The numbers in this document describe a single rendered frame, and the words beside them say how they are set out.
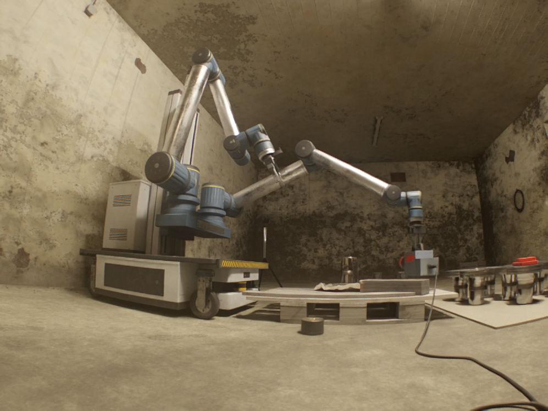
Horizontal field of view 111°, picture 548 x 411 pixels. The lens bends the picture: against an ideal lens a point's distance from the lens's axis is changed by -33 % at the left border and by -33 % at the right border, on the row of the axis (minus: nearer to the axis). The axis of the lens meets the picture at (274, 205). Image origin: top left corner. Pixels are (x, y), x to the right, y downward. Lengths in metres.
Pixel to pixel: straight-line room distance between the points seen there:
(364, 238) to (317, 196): 1.58
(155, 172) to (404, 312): 1.59
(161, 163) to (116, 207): 0.74
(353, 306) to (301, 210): 5.76
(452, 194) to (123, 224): 7.16
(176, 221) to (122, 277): 0.51
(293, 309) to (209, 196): 1.17
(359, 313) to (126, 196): 1.78
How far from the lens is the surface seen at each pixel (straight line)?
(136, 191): 2.18
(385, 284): 1.75
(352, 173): 1.98
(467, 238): 7.68
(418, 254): 1.96
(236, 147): 1.68
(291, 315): 1.59
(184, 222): 1.78
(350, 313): 1.56
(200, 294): 1.61
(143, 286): 1.76
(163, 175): 1.66
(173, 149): 1.77
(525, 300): 2.00
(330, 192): 7.21
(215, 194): 2.29
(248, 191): 2.44
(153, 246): 2.11
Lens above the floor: 0.31
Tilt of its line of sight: 13 degrees up
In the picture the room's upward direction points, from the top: 1 degrees clockwise
